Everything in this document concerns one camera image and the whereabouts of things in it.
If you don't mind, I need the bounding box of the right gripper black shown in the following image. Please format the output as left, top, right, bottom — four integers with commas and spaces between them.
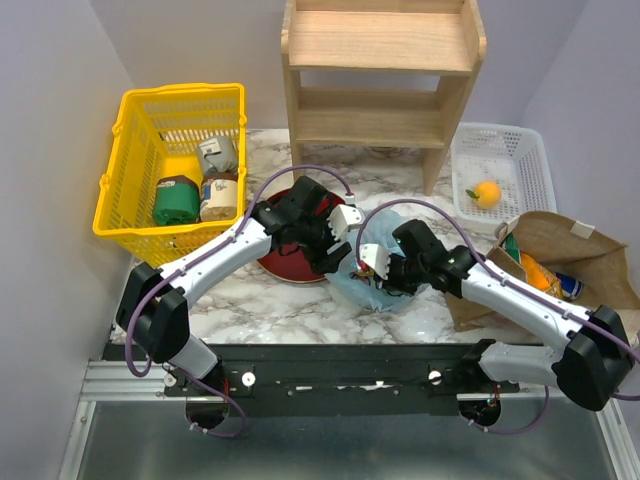
373, 250, 427, 296

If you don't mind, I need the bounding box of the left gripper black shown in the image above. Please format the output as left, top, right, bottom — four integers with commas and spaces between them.
295, 206, 352, 277

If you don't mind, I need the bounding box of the light blue plastic bag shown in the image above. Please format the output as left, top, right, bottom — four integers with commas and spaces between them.
325, 210, 415, 313

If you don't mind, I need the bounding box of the orange fruit with leaf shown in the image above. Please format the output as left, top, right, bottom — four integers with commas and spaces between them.
465, 181, 502, 209

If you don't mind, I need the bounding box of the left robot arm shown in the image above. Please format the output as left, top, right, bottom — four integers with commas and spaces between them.
116, 176, 364, 395

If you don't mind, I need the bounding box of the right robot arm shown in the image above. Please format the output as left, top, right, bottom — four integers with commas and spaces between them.
359, 220, 633, 411

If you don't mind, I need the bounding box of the beige wrapped food package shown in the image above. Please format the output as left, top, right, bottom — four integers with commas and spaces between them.
200, 172, 238, 222

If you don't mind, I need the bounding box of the grey wrapped food package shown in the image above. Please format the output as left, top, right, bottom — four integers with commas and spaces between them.
196, 135, 239, 176

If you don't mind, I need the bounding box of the green wrapped food package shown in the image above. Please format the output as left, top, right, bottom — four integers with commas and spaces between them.
152, 175, 200, 226

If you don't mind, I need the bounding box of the brown paper grocery bag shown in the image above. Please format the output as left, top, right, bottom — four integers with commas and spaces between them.
441, 209, 640, 351

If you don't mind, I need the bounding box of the red round lacquer tray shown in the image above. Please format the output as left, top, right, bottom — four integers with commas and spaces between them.
257, 189, 345, 284

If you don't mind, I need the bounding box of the green snack packet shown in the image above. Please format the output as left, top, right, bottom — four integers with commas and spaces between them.
501, 233, 521, 264

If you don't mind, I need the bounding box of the yellow snack bag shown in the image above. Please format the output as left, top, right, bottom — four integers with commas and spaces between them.
520, 252, 564, 299

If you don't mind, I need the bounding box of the white plastic mesh basket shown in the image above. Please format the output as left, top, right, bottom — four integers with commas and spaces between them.
450, 123, 557, 225

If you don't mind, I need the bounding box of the blue drink can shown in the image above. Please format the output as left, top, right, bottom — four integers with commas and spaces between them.
555, 272, 584, 301

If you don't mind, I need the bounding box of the wooden shelf rack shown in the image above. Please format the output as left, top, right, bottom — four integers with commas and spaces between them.
280, 0, 488, 196

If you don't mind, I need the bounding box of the yellow plastic shopping basket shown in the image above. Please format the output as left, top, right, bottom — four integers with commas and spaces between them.
93, 83, 248, 267

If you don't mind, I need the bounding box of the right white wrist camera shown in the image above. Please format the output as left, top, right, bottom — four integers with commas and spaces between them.
358, 243, 391, 280

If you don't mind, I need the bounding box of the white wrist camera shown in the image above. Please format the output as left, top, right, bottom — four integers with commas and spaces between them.
327, 204, 365, 241
358, 243, 391, 280

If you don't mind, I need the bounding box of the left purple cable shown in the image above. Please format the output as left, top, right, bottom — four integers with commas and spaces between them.
124, 164, 357, 439

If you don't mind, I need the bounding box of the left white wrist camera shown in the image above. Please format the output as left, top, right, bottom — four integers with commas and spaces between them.
327, 204, 365, 241

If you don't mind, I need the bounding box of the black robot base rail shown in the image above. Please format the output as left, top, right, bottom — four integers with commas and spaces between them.
102, 342, 561, 419

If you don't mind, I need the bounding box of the aluminium frame profile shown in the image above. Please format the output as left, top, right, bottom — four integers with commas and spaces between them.
55, 358, 174, 480

